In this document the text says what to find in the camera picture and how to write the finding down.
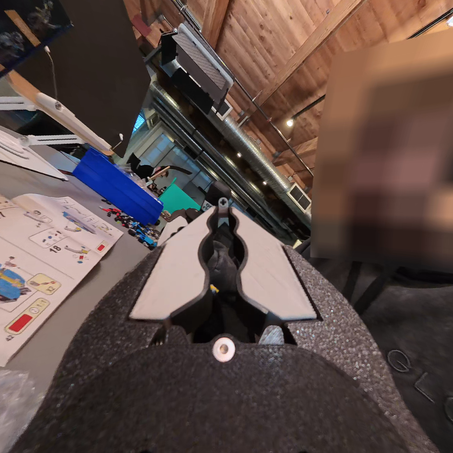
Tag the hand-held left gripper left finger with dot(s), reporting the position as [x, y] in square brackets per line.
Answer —
[170, 279]

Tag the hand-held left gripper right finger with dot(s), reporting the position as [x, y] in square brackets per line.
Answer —
[272, 279]

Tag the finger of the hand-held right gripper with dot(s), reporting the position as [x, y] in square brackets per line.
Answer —
[173, 230]

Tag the small grey connector piece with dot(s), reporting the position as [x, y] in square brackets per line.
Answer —
[223, 204]

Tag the teal green panel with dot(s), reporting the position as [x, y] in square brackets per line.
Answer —
[177, 200]

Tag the pile of toy bricks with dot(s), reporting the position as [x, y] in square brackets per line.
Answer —
[141, 230]

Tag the grey ceiling pipes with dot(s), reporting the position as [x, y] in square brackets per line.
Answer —
[184, 141]

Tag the blue storage bin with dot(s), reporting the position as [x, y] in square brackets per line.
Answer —
[116, 187]

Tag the white ceiling vent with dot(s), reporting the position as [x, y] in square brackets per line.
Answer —
[224, 109]
[299, 196]

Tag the white instruction booklet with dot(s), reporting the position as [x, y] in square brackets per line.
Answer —
[46, 269]

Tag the grey ceiling air unit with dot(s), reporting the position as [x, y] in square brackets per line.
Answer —
[201, 63]

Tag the white laptop stand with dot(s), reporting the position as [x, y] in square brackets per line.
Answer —
[70, 120]

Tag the black screen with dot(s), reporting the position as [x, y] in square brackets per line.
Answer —
[99, 63]

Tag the clear bubble wrap bag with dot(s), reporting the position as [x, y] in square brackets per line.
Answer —
[14, 407]

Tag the dark blue toy kit box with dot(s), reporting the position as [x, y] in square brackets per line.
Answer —
[28, 24]

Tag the silver ceiling duct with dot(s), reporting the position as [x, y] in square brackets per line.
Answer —
[254, 152]

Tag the black ceiling track rail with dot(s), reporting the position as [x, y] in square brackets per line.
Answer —
[308, 108]

